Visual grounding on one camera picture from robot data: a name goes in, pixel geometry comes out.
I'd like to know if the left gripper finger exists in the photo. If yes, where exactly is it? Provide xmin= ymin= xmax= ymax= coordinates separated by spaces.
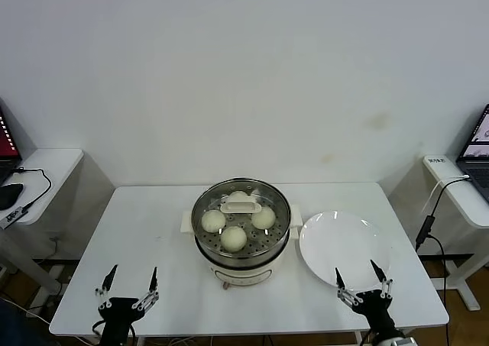
xmin=94 ymin=264 xmax=118 ymax=311
xmin=131 ymin=266 xmax=160 ymax=311

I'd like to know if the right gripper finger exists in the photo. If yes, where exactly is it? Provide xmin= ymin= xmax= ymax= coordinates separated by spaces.
xmin=369 ymin=259 xmax=394 ymax=300
xmin=334 ymin=267 xmax=363 ymax=309

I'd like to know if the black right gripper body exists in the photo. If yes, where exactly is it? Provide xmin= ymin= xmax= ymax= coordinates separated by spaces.
xmin=351 ymin=289 xmax=399 ymax=338

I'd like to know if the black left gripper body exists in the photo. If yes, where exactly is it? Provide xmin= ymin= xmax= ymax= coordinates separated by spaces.
xmin=98 ymin=296 xmax=150 ymax=346

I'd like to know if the round glass pot lid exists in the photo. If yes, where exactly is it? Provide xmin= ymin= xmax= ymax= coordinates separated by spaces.
xmin=193 ymin=177 xmax=292 ymax=259

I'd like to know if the black computer mouse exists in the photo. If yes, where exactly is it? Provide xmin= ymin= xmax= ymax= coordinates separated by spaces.
xmin=0 ymin=183 xmax=24 ymax=211

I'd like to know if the white round plate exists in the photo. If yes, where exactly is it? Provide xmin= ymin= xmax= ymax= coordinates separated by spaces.
xmin=299 ymin=210 xmax=392 ymax=292

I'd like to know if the metal bowl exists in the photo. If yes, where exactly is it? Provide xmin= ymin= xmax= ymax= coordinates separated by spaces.
xmin=191 ymin=176 xmax=293 ymax=267

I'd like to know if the white side table with label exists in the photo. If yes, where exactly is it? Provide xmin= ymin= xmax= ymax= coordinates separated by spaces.
xmin=423 ymin=154 xmax=489 ymax=312

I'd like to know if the dark blue trouser leg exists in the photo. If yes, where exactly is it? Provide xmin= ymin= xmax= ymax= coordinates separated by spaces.
xmin=0 ymin=299 xmax=26 ymax=346

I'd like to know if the white side table with mouse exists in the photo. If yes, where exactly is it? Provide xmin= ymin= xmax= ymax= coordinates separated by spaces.
xmin=0 ymin=147 xmax=84 ymax=296

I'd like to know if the grey laptop with open windows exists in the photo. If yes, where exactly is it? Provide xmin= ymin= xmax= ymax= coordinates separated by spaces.
xmin=457 ymin=103 xmax=489 ymax=202

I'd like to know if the laptop with red desktop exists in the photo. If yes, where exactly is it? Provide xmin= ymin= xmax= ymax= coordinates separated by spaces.
xmin=0 ymin=101 xmax=22 ymax=186

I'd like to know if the black cable with inline adapter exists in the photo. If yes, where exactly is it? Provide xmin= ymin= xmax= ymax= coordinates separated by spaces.
xmin=415 ymin=176 xmax=471 ymax=334

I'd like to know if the white flat cable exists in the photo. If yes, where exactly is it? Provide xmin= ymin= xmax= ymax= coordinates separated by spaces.
xmin=421 ymin=173 xmax=471 ymax=215

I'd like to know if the thin black laptop cable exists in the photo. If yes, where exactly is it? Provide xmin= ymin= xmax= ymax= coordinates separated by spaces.
xmin=14 ymin=165 xmax=53 ymax=212

